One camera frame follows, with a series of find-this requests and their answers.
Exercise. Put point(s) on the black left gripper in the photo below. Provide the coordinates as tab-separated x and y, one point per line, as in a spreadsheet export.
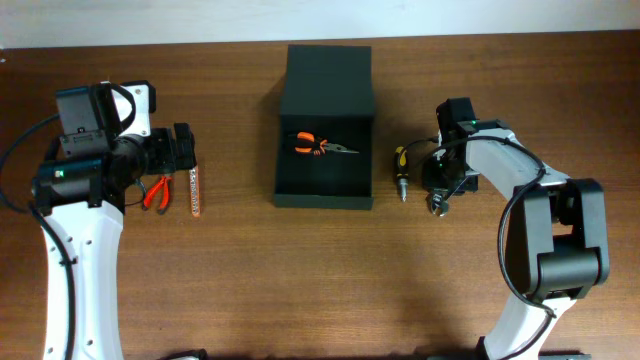
172	159

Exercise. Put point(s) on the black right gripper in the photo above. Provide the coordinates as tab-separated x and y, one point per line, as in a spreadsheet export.
430	181

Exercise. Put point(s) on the orange screwdriver bit holder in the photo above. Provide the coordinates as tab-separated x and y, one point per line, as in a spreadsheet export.
194	191

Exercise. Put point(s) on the red handled cutting pliers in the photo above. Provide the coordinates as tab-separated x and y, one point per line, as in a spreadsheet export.
157	192

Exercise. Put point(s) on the yellow black stubby screwdriver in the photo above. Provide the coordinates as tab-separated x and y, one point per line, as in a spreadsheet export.
401	171

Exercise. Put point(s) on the black gift box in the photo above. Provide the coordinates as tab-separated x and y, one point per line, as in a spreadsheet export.
328	91

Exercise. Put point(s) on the orange black needle-nose pliers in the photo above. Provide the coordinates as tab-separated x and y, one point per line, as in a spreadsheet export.
309	144

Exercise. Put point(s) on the silver adjustable wrench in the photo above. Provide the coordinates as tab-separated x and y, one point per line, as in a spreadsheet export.
438	203

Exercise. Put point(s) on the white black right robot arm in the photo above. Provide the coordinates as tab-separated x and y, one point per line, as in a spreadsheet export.
552	241

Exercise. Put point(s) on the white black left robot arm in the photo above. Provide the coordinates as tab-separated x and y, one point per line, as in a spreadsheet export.
107	145

